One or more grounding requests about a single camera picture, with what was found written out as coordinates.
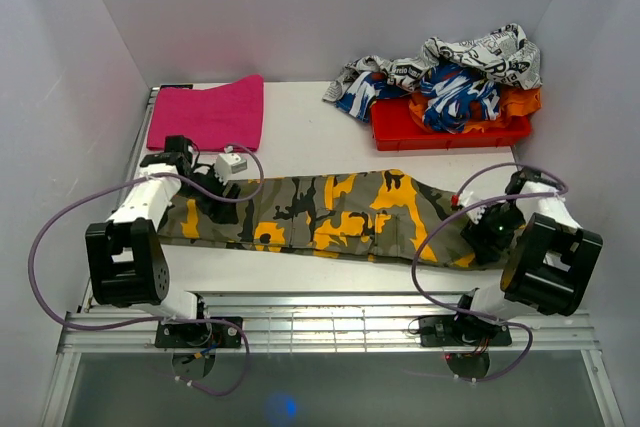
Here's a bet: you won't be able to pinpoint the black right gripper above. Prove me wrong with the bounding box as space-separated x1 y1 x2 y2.
461 202 527 265

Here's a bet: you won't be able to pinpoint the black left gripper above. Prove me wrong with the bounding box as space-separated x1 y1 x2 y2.
176 163 240 225

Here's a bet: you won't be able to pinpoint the camouflage yellow green trousers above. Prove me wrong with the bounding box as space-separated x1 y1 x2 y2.
159 169 483 270

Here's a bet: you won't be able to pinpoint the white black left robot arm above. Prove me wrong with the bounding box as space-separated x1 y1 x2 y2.
85 135 247 347

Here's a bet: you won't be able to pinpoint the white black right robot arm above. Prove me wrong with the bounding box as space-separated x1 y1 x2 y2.
451 167 603 344

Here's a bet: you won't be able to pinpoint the folded pink trousers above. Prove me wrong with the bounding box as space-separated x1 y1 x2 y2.
147 75 264 152

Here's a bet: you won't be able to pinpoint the orange trousers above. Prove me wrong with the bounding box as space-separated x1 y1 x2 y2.
409 86 541 134

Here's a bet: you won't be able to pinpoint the blue white patterned trousers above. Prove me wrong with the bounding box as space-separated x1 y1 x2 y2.
332 62 500 128

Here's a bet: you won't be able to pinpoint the newspaper print trousers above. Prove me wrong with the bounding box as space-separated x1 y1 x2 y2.
322 23 542 103

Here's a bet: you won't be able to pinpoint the red plastic tray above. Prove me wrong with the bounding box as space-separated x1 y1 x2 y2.
371 96 533 151

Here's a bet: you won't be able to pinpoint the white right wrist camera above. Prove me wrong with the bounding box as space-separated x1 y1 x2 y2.
451 191 488 224

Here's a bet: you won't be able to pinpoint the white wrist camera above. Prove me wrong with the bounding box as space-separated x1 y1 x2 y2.
451 191 488 224
213 146 247 184

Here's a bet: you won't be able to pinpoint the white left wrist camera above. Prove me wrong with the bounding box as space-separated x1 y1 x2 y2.
213 146 247 184

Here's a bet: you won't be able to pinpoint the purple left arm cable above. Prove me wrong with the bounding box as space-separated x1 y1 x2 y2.
28 142 266 397

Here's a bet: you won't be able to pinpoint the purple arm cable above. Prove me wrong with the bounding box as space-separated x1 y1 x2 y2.
28 142 266 397
410 162 570 383

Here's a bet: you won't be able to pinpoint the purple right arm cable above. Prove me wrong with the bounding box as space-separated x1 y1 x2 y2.
410 162 570 383

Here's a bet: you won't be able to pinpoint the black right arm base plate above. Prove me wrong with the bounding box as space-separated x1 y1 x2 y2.
418 315 512 347

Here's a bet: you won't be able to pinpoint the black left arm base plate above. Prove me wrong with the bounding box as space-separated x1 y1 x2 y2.
154 317 243 350

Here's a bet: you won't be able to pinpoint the aluminium table frame rail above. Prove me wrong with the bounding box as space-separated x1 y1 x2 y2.
59 81 625 426

